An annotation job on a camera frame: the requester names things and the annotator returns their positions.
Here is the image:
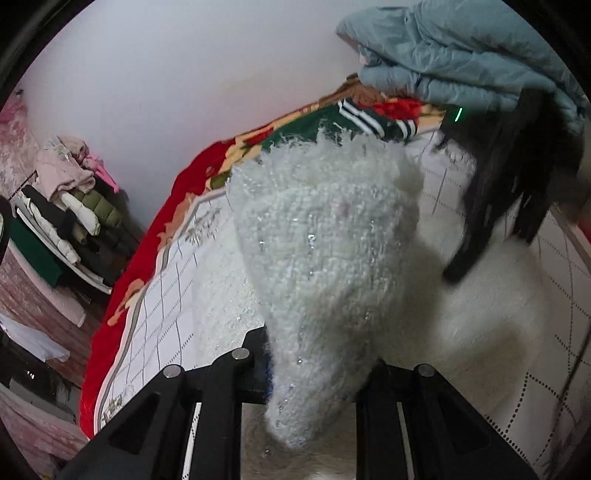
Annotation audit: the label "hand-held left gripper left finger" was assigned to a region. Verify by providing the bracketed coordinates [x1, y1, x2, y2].
[55, 325, 269, 480]

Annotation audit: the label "white fuzzy cardigan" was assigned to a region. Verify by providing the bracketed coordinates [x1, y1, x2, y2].
[189, 129, 555, 480]

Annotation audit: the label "red floral blanket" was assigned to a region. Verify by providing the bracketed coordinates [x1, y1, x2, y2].
[78, 76, 444, 439]

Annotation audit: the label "white checked floral sheet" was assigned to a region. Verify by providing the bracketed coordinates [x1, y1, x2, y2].
[92, 124, 591, 467]

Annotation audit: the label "white puffer jacket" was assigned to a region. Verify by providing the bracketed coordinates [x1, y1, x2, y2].
[23, 191, 101, 264]

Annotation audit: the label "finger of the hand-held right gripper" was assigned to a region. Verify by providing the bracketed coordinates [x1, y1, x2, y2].
[442, 198, 509, 284]

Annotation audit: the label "green folded garment white stripes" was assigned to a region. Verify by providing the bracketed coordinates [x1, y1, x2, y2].
[261, 98, 419, 153]

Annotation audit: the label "pink jacket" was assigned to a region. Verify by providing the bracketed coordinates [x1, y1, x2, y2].
[34, 136, 95, 201]

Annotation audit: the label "blue quilted comforter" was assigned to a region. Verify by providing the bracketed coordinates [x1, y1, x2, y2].
[336, 0, 591, 134]

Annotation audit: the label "green hanging garment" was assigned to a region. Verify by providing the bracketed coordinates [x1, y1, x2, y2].
[9, 217, 63, 287]

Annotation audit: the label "pink hanger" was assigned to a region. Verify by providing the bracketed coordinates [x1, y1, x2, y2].
[90, 157, 120, 195]

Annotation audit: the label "pink fluffy garment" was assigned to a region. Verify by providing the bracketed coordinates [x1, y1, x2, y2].
[0, 240, 88, 326]

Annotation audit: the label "brown cloth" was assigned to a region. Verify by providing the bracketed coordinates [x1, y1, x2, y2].
[344, 78, 393, 102]

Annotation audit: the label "pink patterned cloth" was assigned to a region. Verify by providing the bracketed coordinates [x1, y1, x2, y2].
[0, 383, 88, 472]

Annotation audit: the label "olive puffer jacket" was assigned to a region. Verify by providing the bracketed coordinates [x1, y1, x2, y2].
[74, 189, 123, 229]

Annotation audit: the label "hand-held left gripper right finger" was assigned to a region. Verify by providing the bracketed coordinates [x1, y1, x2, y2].
[355, 360, 541, 480]

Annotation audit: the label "white cloth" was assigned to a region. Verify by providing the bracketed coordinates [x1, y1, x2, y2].
[0, 314, 70, 363]

